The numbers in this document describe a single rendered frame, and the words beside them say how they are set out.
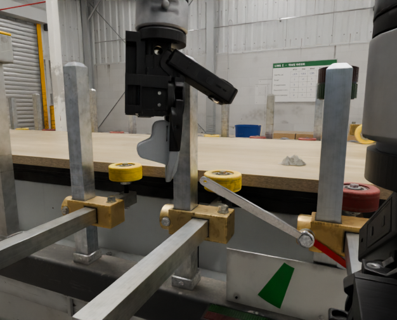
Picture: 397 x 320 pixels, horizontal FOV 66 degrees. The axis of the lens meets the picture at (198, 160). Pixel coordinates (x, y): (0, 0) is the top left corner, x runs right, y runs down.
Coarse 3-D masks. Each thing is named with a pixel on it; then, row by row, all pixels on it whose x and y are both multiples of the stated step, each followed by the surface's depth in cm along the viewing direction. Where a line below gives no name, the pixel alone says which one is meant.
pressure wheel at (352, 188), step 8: (344, 184) 56; (352, 184) 54; (360, 184) 56; (344, 192) 51; (352, 192) 51; (360, 192) 50; (368, 192) 50; (376, 192) 51; (344, 200) 51; (352, 200) 51; (360, 200) 50; (368, 200) 50; (376, 200) 51; (344, 208) 52; (352, 208) 51; (360, 208) 50; (368, 208) 50; (376, 208) 51
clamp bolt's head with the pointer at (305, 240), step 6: (306, 234) 47; (300, 240) 47; (306, 240) 46; (312, 240) 46; (318, 246) 47; (324, 246) 47; (324, 252) 47; (330, 252) 47; (336, 258) 46; (342, 258) 46; (342, 264) 46
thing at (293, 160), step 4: (288, 156) 79; (292, 156) 80; (296, 156) 81; (284, 160) 79; (288, 160) 78; (292, 160) 79; (296, 160) 80; (300, 160) 77; (284, 164) 77; (288, 164) 77; (296, 164) 76; (300, 164) 76
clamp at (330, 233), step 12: (300, 216) 50; (312, 216) 50; (348, 216) 50; (300, 228) 48; (312, 228) 48; (324, 228) 47; (336, 228) 46; (348, 228) 46; (360, 228) 45; (324, 240) 47; (336, 240) 46; (336, 252) 47
